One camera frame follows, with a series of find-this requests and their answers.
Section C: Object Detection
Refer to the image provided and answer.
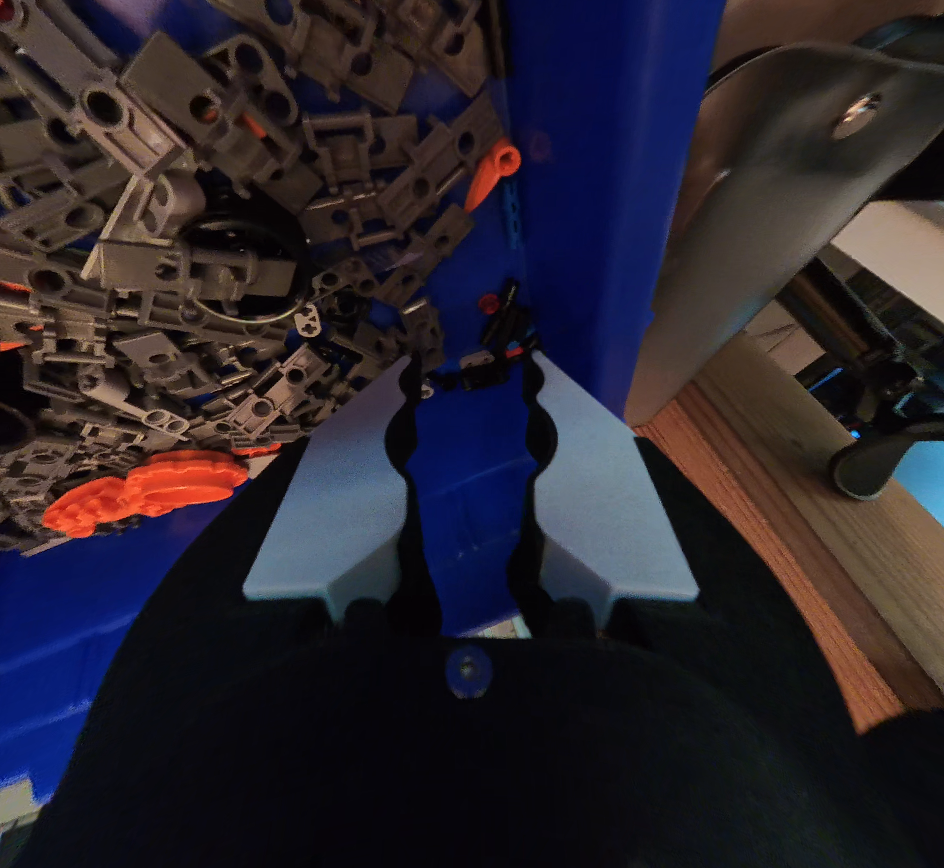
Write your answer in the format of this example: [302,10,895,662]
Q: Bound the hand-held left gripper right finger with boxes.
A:
[507,350,700,639]

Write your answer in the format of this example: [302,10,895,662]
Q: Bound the pile of grey building pieces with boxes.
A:
[0,0,543,559]

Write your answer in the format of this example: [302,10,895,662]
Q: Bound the grey plate with screw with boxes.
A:
[627,45,944,426]

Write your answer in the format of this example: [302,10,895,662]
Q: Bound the black chair base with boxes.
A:
[774,248,944,502]

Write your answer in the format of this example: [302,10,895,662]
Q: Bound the plywood table edge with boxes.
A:
[634,333,944,736]

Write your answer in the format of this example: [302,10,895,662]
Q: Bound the black round wheel hub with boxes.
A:
[177,208,311,323]

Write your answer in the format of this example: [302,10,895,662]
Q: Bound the orange thin lever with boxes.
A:
[465,139,522,212]

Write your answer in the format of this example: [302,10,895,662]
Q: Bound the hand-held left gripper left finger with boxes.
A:
[242,354,445,639]

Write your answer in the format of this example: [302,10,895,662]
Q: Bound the orange sprocket wheel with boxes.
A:
[43,476,145,539]
[125,449,249,509]

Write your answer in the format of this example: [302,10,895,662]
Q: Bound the blue plastic storage bin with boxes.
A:
[0,0,753,795]

